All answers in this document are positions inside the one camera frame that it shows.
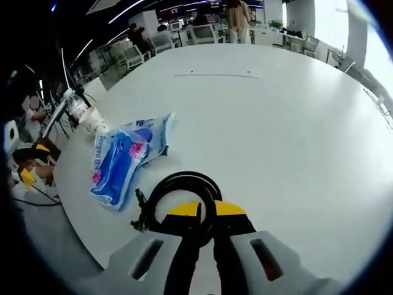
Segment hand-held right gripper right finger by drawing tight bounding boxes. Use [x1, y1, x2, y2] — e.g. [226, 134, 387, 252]
[212, 199, 343, 295]

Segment black monitor cables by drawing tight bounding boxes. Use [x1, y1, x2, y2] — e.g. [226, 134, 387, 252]
[58, 87, 98, 139]

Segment small blue white packet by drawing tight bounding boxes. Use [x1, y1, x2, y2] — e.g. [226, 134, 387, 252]
[155, 111, 176, 157]

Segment white cabinet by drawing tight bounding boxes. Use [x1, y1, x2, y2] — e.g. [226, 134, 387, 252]
[254, 28, 284, 47]

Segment black cable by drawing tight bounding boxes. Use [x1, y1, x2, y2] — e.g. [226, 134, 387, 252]
[130, 171, 222, 246]

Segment large blue printed plastic packet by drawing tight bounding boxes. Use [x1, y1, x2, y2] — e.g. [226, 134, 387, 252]
[89, 111, 176, 213]

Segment mesh back office chair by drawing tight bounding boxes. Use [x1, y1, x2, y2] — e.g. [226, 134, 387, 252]
[303, 36, 321, 58]

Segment clear water bottle red label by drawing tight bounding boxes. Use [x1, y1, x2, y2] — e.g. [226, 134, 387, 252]
[63, 88, 90, 124]

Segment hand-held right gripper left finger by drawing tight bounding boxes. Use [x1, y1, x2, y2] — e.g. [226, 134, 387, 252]
[76, 200, 212, 295]

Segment green potted plant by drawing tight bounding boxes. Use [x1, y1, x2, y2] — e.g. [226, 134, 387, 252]
[267, 18, 285, 31]

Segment white office chair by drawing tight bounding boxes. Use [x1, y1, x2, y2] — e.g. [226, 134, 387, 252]
[152, 32, 179, 56]
[122, 45, 152, 71]

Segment white table cable cover strip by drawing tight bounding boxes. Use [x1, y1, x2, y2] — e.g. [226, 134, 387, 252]
[173, 71, 261, 79]

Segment large window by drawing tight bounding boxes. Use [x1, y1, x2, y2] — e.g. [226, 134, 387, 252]
[364, 18, 393, 93]
[313, 0, 349, 52]

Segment white table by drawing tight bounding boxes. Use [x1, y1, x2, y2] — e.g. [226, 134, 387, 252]
[53, 42, 393, 295]

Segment white paper cup green print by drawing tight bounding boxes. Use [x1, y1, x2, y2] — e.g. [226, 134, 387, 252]
[78, 106, 108, 138]

